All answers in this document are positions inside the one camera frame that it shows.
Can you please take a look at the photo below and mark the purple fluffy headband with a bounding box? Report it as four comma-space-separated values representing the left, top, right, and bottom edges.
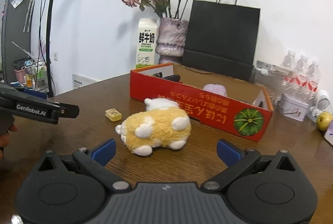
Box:
203, 84, 227, 97

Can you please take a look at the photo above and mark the small yellow box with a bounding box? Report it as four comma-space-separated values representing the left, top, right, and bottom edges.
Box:
105, 108, 122, 122

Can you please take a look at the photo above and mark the orange cardboard box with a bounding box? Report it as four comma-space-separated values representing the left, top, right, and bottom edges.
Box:
130, 63, 274, 142

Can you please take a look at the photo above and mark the yellow white plush toy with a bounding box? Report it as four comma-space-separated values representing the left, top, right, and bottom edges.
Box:
115, 98, 191, 157

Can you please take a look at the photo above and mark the floral tin box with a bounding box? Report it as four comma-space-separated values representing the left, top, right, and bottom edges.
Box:
277, 94, 309, 122

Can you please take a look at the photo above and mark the left water bottle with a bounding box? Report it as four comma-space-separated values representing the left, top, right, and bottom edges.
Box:
279, 50, 296, 96

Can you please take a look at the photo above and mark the water bottle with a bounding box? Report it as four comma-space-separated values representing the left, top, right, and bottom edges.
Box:
293, 55, 308, 101
279, 50, 296, 96
306, 60, 320, 104

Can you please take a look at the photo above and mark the clear storage container with seeds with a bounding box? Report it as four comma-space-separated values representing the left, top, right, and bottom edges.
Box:
252, 60, 288, 104

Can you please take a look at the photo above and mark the grey refrigerator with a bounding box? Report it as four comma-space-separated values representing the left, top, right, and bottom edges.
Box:
1, 0, 34, 84

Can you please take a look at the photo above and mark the yellow green pear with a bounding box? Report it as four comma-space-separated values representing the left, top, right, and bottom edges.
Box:
316, 111, 332, 132

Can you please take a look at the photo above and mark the purple tissue pack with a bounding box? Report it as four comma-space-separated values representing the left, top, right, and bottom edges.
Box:
324, 121, 333, 146

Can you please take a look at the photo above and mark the middle water bottle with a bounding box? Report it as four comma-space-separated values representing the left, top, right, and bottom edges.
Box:
293, 55, 308, 101

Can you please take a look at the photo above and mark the white small fan device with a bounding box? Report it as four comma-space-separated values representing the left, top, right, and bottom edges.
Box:
307, 89, 332, 122

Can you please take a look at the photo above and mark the white green milk carton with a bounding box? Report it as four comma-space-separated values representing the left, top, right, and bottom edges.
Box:
135, 18, 158, 69

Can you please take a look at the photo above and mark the right water bottle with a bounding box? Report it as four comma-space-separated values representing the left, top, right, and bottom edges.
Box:
306, 60, 320, 104

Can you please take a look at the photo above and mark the black paper bag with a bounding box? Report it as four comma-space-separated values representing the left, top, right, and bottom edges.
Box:
182, 0, 260, 81

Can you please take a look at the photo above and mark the black tripod stand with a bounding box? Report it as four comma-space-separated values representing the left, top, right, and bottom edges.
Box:
42, 0, 55, 98

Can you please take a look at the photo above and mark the purple textured vase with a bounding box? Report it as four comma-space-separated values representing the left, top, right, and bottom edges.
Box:
156, 18, 189, 64

